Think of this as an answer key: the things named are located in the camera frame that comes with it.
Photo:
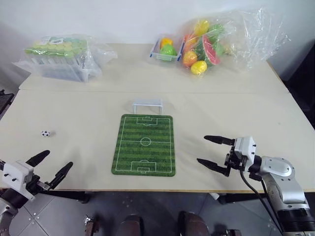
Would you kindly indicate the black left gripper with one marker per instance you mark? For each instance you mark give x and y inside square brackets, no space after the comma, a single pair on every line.
[37,185]

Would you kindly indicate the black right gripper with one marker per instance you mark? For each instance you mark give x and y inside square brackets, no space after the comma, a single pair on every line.
[233,159]

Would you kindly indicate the mini soccer ball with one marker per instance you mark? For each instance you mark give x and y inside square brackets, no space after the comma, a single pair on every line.
[45,133]

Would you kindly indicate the green soccer field mat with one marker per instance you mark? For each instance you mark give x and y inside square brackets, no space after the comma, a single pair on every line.
[144,145]

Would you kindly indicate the black device at table side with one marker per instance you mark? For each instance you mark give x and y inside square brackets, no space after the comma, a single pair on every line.
[5,103]

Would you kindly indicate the white miniature goal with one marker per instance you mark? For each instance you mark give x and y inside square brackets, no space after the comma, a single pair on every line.
[147,102]

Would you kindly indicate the yellow toy lemon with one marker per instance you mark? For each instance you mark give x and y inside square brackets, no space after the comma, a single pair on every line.
[199,67]

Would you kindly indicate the orange yellow toy mango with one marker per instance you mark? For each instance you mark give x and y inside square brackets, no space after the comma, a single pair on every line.
[190,58]

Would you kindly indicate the toy watermelon slice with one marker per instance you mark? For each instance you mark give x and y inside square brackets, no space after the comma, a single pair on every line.
[210,51]

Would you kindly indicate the rack of green-capped tubes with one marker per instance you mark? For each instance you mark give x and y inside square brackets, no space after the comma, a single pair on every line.
[56,57]

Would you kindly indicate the green toy pepper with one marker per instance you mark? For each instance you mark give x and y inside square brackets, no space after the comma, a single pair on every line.
[168,50]

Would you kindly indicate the blue white plastic basket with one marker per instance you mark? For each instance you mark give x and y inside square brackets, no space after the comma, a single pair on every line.
[157,55]

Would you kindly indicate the orange toy fruit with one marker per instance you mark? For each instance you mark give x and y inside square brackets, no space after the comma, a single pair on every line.
[190,41]

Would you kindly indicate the clear bag with tube rack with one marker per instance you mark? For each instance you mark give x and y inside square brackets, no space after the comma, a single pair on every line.
[101,56]

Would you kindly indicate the large clear plastic bag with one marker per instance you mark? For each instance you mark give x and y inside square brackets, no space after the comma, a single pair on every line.
[248,37]

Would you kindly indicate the orange yellow toy pepper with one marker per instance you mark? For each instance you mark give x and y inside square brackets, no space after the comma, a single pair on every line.
[165,41]

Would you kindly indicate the green toy vegetable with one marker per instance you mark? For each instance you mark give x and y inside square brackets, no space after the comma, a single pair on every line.
[216,30]

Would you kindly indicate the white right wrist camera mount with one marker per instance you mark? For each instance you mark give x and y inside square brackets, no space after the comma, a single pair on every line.
[244,150]

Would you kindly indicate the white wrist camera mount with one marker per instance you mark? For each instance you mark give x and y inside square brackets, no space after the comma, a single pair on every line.
[244,150]
[15,173]

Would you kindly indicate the black table frame bar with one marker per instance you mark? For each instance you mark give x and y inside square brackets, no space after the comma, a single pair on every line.
[236,197]
[66,196]

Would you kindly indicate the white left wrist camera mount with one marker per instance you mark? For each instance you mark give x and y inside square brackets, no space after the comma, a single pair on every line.
[15,173]

